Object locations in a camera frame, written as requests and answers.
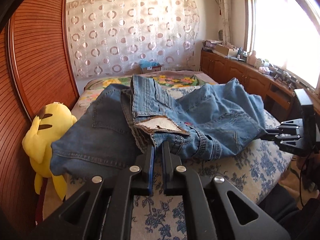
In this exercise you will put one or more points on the stack of papers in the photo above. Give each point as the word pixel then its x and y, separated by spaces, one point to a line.
pixel 212 43

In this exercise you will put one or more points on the white tub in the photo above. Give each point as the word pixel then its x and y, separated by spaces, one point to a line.
pixel 264 69

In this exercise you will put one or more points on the dark blue jeans pants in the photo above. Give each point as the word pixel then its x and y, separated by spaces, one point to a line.
pixel 100 135

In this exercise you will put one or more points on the wooden cabinet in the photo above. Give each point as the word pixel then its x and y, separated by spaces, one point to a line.
pixel 232 72

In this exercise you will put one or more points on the window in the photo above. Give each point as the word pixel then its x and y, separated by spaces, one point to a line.
pixel 280 25

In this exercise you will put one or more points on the bed with blue floral sheet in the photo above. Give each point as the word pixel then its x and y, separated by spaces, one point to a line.
pixel 262 160

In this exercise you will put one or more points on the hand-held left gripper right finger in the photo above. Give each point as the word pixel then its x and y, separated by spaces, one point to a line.
pixel 166 170

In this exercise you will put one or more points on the yellow plush toy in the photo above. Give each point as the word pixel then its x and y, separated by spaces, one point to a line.
pixel 42 142

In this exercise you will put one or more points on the light blue jeans pants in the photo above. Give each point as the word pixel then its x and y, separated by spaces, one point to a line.
pixel 212 110

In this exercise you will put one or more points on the small cardboard box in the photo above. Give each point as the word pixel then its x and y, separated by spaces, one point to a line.
pixel 152 70

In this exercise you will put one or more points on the circle patterned sheer curtain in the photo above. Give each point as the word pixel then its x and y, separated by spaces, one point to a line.
pixel 132 35

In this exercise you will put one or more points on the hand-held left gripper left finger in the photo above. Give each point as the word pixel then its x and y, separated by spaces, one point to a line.
pixel 150 172

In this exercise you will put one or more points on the white plastic bottle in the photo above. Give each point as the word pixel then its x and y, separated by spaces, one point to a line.
pixel 252 60

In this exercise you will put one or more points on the colourful floral blanket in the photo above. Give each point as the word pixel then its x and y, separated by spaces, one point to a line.
pixel 175 80

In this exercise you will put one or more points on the person's dark clothing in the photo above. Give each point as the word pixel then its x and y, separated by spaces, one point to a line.
pixel 282 205

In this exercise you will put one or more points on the open tan cardboard box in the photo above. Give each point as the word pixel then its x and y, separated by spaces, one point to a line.
pixel 225 50

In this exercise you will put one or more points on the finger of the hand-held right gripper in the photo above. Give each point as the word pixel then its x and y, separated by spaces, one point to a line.
pixel 290 142
pixel 292 126

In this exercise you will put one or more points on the beige window curtain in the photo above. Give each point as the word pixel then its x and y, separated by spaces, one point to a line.
pixel 223 12

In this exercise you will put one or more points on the black device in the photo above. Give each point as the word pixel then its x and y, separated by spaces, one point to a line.
pixel 279 74

